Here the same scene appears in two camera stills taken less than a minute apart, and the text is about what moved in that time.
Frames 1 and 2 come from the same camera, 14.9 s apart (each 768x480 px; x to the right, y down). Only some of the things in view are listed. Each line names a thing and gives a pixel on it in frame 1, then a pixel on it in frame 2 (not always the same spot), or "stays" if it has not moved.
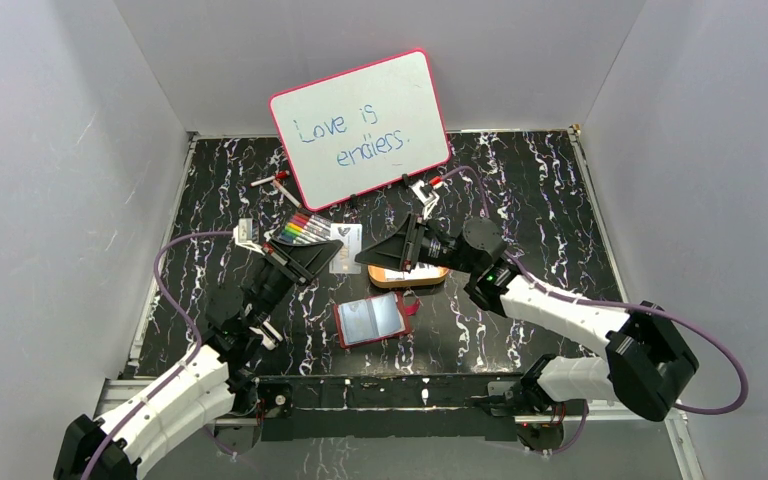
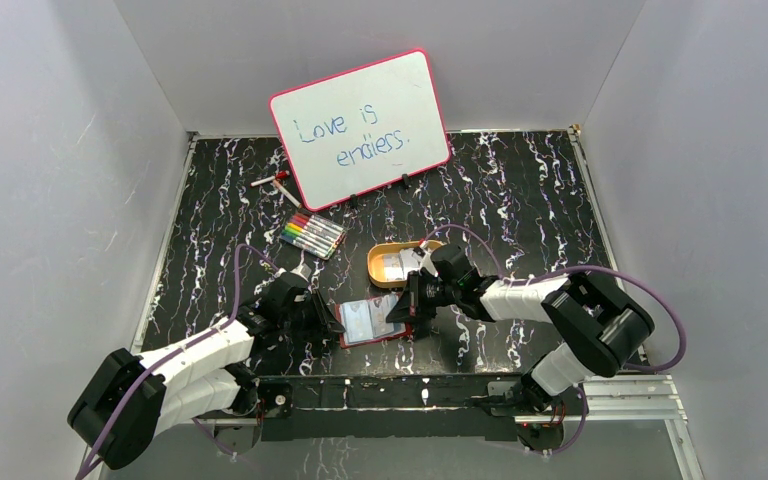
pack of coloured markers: [305, 226] stays
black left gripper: [293, 265] to [317, 312]
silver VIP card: [351, 236] to [379, 308]
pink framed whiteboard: [357, 132] stays
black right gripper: [395, 251] to [411, 305]
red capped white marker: [281, 175] stays
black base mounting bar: [387, 408] stays
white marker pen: [287, 194] stays
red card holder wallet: [375, 318] stays
